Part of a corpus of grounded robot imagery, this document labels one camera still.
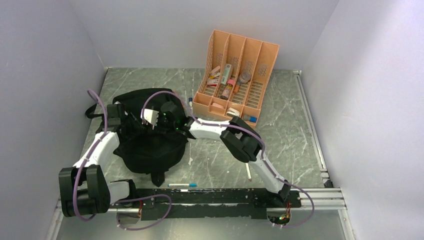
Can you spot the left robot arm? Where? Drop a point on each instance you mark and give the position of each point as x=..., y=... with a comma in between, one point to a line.
x=83, y=187

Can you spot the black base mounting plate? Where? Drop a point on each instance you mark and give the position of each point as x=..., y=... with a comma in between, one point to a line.
x=206, y=203

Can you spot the brown bottle pink cap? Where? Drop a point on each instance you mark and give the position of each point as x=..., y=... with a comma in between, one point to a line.
x=227, y=89

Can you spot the green white box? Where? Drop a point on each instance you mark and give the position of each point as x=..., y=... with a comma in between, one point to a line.
x=226, y=73

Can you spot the brown white marker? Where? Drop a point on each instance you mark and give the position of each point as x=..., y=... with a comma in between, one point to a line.
x=248, y=172

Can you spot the white stapler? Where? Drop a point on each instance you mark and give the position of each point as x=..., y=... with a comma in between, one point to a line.
x=232, y=112

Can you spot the blue white pen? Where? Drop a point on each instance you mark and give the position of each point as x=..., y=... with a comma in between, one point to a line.
x=182, y=185

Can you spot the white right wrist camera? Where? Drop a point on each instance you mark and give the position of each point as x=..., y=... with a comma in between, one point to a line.
x=149, y=117

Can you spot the blue capped small item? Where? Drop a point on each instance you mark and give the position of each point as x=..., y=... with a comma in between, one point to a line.
x=249, y=118

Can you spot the orange glue stick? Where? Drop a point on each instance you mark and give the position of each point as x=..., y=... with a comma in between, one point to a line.
x=236, y=87

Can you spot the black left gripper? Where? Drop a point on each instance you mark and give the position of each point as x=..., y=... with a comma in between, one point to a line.
x=129, y=116

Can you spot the grey round jar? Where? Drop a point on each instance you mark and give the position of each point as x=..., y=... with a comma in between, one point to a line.
x=244, y=77

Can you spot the black student backpack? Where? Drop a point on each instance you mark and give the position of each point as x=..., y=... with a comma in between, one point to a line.
x=149, y=151

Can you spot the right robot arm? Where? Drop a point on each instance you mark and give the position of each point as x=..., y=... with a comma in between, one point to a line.
x=241, y=140

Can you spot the pink eraser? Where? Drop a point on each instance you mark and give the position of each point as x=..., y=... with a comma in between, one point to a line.
x=215, y=70

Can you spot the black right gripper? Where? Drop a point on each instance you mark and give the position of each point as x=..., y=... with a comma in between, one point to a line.
x=160, y=114

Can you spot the orange plastic desk organizer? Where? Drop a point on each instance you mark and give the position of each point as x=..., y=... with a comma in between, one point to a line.
x=244, y=54

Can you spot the pink white small box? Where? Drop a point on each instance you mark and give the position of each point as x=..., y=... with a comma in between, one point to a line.
x=212, y=82

